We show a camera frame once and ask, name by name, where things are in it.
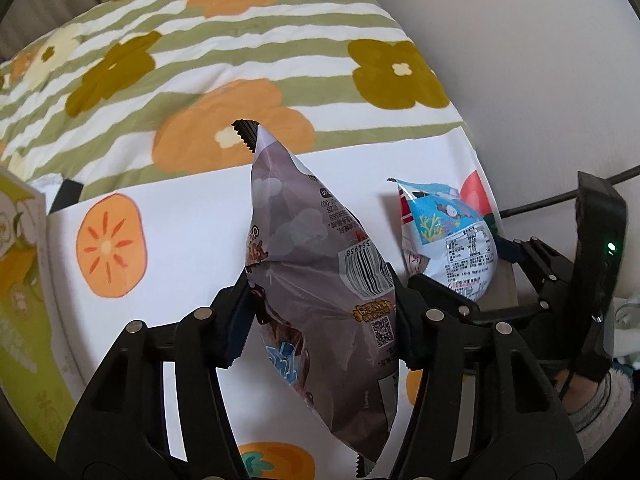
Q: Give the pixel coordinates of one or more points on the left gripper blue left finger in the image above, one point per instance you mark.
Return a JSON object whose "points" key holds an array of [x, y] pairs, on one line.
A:
{"points": [[153, 408]]}

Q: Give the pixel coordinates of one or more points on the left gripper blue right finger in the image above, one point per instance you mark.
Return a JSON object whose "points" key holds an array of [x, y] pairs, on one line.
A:
{"points": [[484, 409]]}

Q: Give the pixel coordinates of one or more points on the green cardboard box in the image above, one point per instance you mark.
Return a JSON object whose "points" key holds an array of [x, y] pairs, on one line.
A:
{"points": [[39, 375]]}

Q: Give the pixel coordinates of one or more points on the grey purple snack bag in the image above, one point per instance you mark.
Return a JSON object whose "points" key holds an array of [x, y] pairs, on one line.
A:
{"points": [[329, 297]]}

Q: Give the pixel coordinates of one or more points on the light blue white snack bag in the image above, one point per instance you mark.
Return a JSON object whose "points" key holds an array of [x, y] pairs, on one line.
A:
{"points": [[446, 239]]}

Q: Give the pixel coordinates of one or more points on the white persimmon print tablecloth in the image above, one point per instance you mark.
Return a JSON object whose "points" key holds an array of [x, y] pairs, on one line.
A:
{"points": [[195, 231]]}

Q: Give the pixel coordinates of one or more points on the floral striped green quilt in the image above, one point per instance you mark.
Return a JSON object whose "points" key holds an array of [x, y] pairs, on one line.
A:
{"points": [[136, 91]]}

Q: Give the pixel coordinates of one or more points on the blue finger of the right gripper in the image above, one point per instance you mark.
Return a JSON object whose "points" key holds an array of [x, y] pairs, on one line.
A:
{"points": [[508, 250], [548, 272]]}

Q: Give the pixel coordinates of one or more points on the person right hand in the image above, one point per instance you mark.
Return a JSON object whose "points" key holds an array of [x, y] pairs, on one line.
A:
{"points": [[574, 391]]}

